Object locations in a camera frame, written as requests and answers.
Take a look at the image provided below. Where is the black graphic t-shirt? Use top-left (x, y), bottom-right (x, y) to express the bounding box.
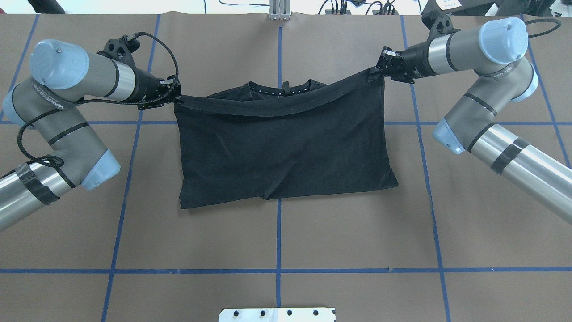
top-left (174, 70), bottom-right (398, 209)

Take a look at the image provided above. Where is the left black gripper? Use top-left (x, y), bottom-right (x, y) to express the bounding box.
top-left (132, 68), bottom-right (181, 108)

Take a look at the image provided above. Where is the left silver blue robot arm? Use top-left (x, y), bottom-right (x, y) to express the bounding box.
top-left (1, 31), bottom-right (181, 230)

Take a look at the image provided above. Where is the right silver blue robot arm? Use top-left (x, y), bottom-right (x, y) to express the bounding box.
top-left (370, 12), bottom-right (572, 223)

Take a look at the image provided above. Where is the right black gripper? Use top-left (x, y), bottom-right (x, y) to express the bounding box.
top-left (374, 43), bottom-right (430, 84)

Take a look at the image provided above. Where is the aluminium frame post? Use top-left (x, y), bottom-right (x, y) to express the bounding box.
top-left (269, 0), bottom-right (291, 21)

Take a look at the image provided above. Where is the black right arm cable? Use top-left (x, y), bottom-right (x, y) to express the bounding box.
top-left (524, 18), bottom-right (563, 38)

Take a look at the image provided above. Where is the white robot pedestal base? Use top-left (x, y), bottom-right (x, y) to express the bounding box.
top-left (218, 307), bottom-right (336, 322)

